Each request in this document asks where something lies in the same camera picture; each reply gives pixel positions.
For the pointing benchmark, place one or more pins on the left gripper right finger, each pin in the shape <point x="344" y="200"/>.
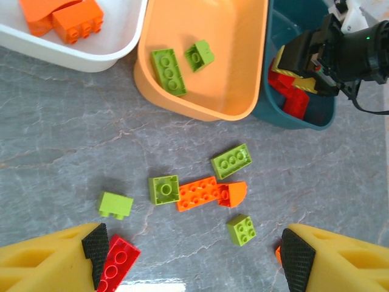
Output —
<point x="343" y="264"/>

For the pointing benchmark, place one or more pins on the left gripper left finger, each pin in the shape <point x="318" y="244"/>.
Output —
<point x="45" y="261"/>

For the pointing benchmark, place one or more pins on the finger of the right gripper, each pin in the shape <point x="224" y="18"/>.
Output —
<point x="326" y="88"/>
<point x="301" y="54"/>

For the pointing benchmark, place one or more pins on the red long lego brick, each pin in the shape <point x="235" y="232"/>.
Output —
<point x="118" y="261"/>

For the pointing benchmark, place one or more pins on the green arch lego brick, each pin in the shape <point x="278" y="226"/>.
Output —
<point x="115" y="203"/>

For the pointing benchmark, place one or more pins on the green small lego brick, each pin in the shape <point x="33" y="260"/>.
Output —
<point x="202" y="51"/>

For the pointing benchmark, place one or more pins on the green square lego brick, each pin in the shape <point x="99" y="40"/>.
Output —
<point x="241" y="231"/>
<point x="164" y="190"/>

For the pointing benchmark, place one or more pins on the green long lego brick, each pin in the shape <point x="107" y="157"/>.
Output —
<point x="168" y="71"/>
<point x="231" y="162"/>

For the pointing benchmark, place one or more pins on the orange curved lego brick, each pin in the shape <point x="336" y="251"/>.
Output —
<point x="36" y="15"/>
<point x="237" y="193"/>

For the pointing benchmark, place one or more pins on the orange lego plate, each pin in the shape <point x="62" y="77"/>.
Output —
<point x="194" y="196"/>

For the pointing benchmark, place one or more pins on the teal plastic container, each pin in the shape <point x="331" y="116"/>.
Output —
<point x="267" y="109"/>

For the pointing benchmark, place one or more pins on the orange plastic container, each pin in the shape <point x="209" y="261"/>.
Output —
<point x="231" y="61"/>

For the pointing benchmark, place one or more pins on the white plastic container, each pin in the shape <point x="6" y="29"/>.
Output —
<point x="91" y="57"/>

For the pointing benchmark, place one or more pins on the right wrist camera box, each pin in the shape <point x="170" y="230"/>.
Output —
<point x="355" y="15"/>

